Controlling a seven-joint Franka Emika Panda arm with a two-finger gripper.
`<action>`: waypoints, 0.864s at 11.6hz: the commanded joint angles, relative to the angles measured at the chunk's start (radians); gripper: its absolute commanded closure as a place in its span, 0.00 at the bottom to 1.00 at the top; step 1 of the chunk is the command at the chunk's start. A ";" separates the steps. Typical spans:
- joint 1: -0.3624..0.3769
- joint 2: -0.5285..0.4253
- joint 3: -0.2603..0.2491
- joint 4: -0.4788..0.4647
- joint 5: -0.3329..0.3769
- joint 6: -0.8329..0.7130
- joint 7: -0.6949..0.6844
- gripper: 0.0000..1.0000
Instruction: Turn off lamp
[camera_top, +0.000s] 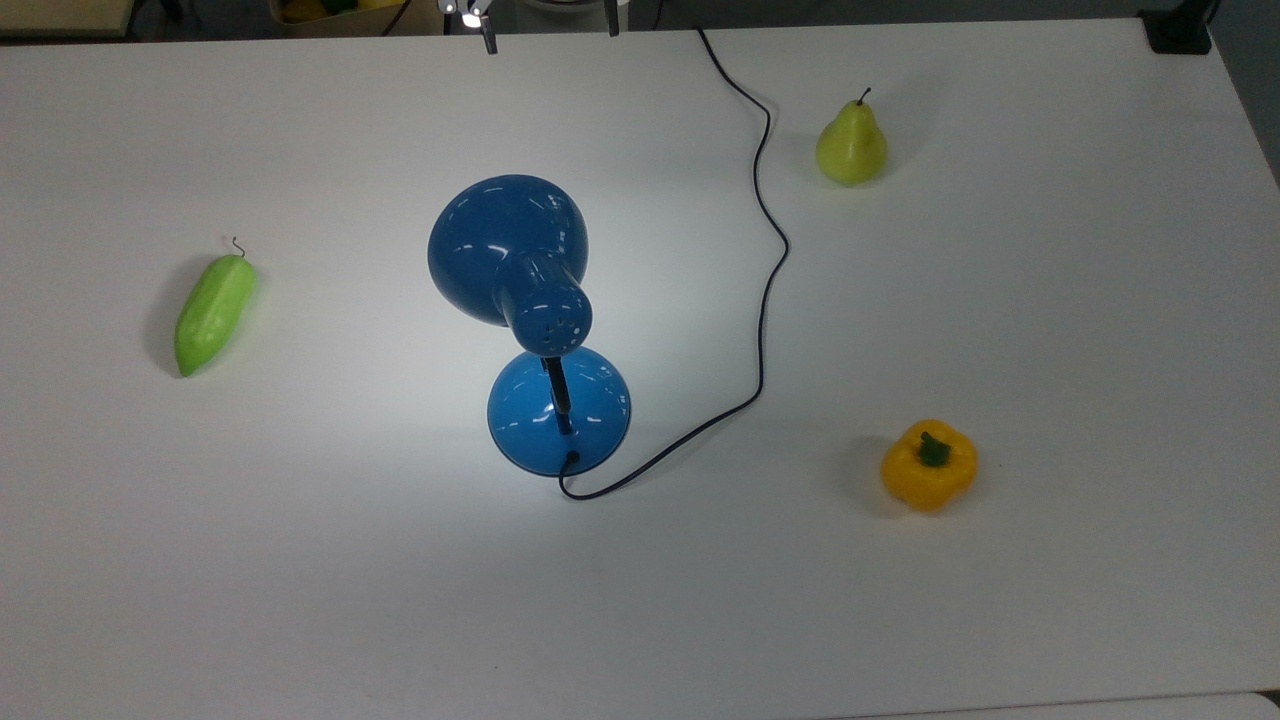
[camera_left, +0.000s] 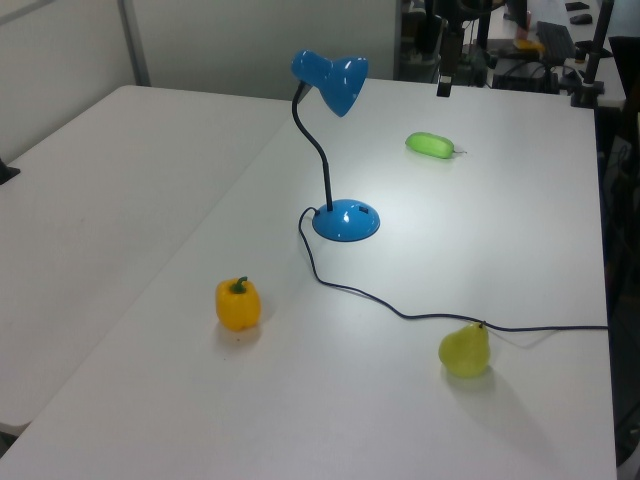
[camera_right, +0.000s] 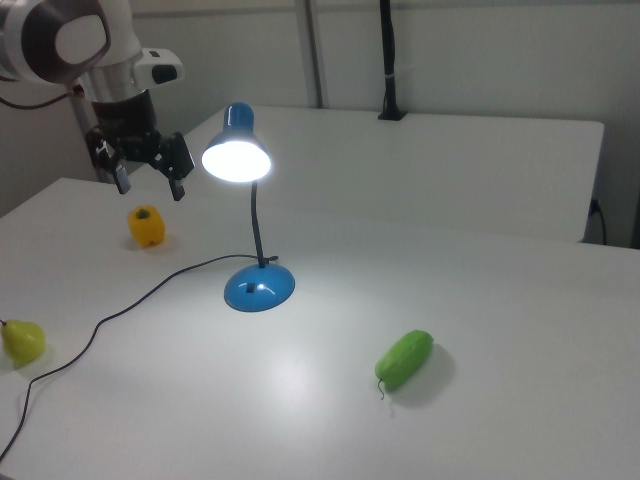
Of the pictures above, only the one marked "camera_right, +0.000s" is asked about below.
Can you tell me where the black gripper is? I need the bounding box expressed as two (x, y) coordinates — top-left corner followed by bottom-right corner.
(84, 88), (196, 203)

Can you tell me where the blue desk lamp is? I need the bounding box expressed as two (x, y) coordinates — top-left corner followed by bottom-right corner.
(201, 102), (297, 315)

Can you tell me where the yellow bell pepper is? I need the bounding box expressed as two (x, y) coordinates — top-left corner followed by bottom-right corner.
(127, 205), (168, 249)

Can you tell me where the yellow-green pear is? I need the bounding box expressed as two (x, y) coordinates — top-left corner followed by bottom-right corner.
(0, 318), (47, 366)

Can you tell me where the black clamped pole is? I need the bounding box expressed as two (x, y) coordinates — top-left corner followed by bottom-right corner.
(377, 0), (408, 123)

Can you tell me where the green cucumber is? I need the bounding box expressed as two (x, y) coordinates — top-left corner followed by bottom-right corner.
(374, 328), (436, 402)

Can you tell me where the thin dark gripper cable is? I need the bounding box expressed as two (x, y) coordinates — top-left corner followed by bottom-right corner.
(0, 83), (84, 110)

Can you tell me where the black lamp power cable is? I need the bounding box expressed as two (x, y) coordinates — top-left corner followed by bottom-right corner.
(0, 253), (280, 459)

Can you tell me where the grey partition post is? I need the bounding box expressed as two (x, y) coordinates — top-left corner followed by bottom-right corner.
(301, 0), (327, 109)

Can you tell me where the black wall plug cable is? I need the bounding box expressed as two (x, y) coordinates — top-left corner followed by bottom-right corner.
(588, 196), (609, 246)

